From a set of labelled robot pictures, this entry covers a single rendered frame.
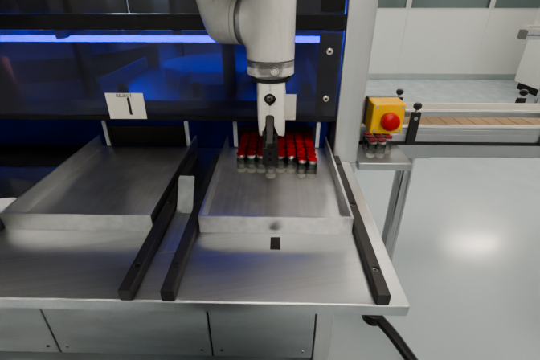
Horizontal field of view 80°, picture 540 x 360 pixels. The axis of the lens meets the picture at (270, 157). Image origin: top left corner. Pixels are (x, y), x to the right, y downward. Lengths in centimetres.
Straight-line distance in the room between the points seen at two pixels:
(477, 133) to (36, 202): 104
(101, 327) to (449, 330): 135
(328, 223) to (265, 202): 14
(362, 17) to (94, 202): 64
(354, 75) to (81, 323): 117
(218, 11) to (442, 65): 556
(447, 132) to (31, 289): 94
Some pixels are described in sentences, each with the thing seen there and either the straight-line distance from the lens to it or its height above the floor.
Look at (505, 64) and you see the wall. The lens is 650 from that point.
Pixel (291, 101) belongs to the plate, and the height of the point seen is 103.
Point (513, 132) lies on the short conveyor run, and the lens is 107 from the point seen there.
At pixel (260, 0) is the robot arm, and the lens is 54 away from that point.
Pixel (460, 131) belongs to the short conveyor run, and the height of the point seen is 92.
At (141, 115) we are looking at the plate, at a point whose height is 100.
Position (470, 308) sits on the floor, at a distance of 181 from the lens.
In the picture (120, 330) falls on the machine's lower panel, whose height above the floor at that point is 22.
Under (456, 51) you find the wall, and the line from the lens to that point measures 605.
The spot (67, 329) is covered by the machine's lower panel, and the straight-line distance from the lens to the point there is 142.
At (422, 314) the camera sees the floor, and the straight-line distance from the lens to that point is 169.
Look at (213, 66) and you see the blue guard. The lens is 72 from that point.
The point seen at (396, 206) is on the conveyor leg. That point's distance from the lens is 110.
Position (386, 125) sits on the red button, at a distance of 74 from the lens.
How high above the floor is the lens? 125
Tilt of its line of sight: 27 degrees down
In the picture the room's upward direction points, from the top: straight up
